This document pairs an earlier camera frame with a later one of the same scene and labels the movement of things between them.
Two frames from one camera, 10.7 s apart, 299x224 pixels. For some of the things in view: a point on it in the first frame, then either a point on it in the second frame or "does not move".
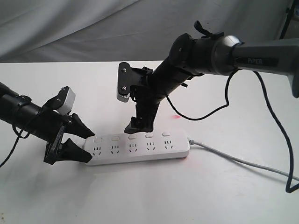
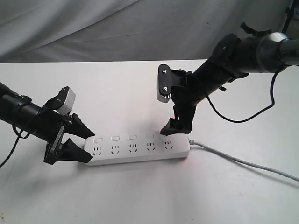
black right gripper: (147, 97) to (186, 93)
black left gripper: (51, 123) does not move
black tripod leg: (290, 12) does not move
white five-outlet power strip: (104, 149) does not move
